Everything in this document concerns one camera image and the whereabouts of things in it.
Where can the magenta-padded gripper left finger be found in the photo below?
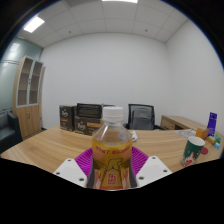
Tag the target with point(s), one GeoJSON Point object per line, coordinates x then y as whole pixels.
{"type": "Point", "coordinates": [70, 171]}

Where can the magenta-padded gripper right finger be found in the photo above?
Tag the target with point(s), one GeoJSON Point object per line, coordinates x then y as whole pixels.
{"type": "Point", "coordinates": [151, 170]}

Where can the orange drink bottle white cap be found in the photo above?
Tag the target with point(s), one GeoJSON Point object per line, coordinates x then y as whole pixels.
{"type": "Point", "coordinates": [112, 150]}

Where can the green and white leaflet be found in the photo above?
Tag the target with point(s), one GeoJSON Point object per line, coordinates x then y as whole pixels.
{"type": "Point", "coordinates": [134, 136]}

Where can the green patterned mug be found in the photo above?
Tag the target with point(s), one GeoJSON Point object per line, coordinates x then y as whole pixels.
{"type": "Point", "coordinates": [191, 153]}

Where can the tall dark brown carton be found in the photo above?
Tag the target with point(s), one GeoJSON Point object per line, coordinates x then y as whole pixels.
{"type": "Point", "coordinates": [66, 118]}

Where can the wooden side desk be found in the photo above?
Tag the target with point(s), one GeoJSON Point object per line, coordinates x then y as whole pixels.
{"type": "Point", "coordinates": [176, 122]}

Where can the black mesh office chair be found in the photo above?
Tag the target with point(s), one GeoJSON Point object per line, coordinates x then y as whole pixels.
{"type": "Point", "coordinates": [141, 117]}

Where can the flat round red coaster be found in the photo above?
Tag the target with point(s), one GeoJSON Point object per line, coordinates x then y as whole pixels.
{"type": "Point", "coordinates": [205, 150]}

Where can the orange-brown cardboard box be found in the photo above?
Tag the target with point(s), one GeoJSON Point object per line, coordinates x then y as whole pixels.
{"type": "Point", "coordinates": [201, 133]}

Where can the flat dark brown carton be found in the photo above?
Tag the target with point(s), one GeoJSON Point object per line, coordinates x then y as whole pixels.
{"type": "Point", "coordinates": [89, 110]}

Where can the wooden glass-door cabinet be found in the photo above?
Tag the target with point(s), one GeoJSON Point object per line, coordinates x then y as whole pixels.
{"type": "Point", "coordinates": [28, 120]}

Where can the tan flat packet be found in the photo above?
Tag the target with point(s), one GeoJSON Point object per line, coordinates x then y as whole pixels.
{"type": "Point", "coordinates": [211, 140]}

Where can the small blue and white packet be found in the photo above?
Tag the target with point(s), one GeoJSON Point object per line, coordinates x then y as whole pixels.
{"type": "Point", "coordinates": [217, 145]}

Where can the purple standing pouch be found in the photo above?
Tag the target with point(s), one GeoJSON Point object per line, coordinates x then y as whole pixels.
{"type": "Point", "coordinates": [212, 124]}

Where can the small ceiling light panel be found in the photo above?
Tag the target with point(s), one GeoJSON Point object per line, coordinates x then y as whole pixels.
{"type": "Point", "coordinates": [33, 24]}

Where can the large ceiling light panel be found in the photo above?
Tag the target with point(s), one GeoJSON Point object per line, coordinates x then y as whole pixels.
{"type": "Point", "coordinates": [120, 1]}

